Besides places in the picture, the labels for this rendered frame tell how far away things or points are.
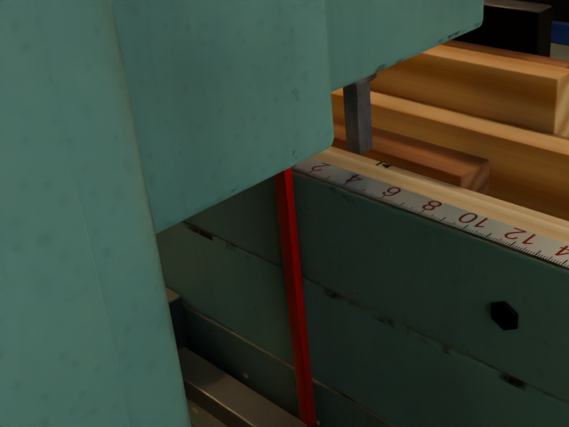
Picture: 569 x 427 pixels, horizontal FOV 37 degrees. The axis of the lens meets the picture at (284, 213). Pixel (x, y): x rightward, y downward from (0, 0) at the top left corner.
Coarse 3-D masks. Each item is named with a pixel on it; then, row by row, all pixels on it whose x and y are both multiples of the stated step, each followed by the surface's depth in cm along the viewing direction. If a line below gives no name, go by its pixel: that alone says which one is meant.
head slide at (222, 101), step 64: (128, 0) 21; (192, 0) 22; (256, 0) 23; (320, 0) 25; (128, 64) 21; (192, 64) 23; (256, 64) 24; (320, 64) 26; (192, 128) 23; (256, 128) 25; (320, 128) 27; (192, 192) 24
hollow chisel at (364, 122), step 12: (348, 96) 38; (360, 96) 38; (348, 108) 38; (360, 108) 38; (348, 120) 39; (360, 120) 38; (348, 132) 39; (360, 132) 39; (348, 144) 39; (360, 144) 39; (372, 144) 39
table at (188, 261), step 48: (192, 240) 45; (192, 288) 47; (240, 288) 44; (288, 336) 42; (336, 336) 39; (384, 336) 36; (336, 384) 41; (384, 384) 38; (432, 384) 35; (480, 384) 33
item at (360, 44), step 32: (352, 0) 31; (384, 0) 33; (416, 0) 34; (448, 0) 35; (480, 0) 37; (352, 32) 32; (384, 32) 33; (416, 32) 34; (448, 32) 36; (352, 64) 32; (384, 64) 34
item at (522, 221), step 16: (320, 160) 39; (336, 160) 39; (352, 160) 38; (368, 176) 37; (384, 176) 37; (400, 176) 36; (416, 192) 35; (432, 192) 35; (448, 192) 35; (464, 208) 33; (480, 208) 33; (496, 208) 33; (512, 224) 32; (528, 224) 32; (544, 224) 32; (560, 240) 31
